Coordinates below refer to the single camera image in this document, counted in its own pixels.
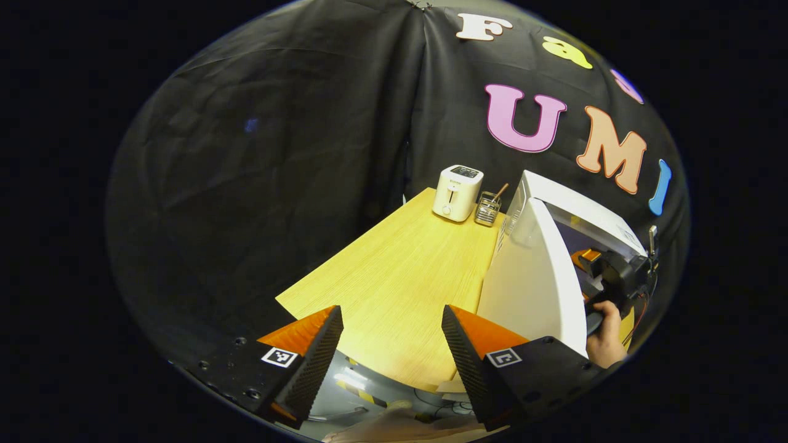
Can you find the wooden stick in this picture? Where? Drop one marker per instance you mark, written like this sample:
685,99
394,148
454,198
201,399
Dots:
500,192

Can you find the yellow black floor tape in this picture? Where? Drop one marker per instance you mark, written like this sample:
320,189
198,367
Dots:
363,395

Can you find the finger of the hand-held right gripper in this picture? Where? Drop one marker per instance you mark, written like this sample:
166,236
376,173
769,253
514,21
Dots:
586,257

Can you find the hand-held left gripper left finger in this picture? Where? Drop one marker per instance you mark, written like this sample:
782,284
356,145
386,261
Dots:
314,369

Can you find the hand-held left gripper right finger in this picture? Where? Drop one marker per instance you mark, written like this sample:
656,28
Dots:
471,369

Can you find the white toaster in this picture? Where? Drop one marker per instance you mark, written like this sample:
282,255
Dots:
457,194

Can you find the white microwave oven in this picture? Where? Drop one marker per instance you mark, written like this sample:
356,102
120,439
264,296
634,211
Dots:
529,289

